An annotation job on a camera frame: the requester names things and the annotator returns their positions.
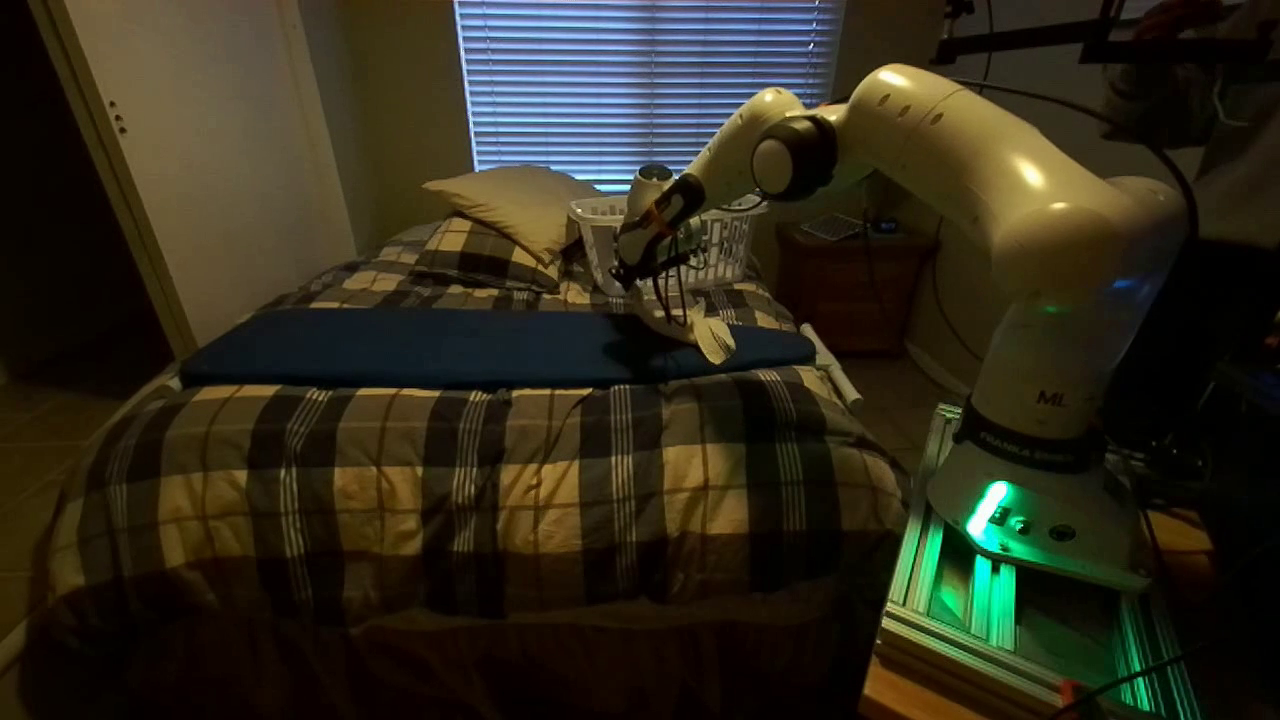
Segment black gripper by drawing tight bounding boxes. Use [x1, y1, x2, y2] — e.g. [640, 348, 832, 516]
[612, 171, 714, 291]

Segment white striped cloth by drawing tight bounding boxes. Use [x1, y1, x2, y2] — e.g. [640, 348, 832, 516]
[623, 298, 742, 369]

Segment aluminium robot base stand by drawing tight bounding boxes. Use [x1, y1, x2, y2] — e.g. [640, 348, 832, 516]
[874, 398, 1209, 720]

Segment white laundry basket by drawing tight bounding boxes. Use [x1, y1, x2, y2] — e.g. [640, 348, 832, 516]
[566, 188, 777, 314]

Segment blue mat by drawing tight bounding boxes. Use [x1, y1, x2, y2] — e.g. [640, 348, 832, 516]
[177, 304, 820, 393]

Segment beige pillow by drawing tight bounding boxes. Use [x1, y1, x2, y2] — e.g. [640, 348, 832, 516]
[420, 159, 610, 269]

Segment plaid bed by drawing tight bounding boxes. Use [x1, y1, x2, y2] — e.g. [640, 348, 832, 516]
[22, 214, 912, 720]

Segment wooden nightstand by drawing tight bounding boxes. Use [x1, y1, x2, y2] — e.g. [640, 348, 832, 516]
[771, 214, 939, 360]

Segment white door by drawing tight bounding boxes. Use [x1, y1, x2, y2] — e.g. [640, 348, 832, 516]
[27, 0, 362, 360]

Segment window blinds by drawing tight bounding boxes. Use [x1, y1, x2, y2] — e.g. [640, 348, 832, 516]
[452, 0, 849, 202]

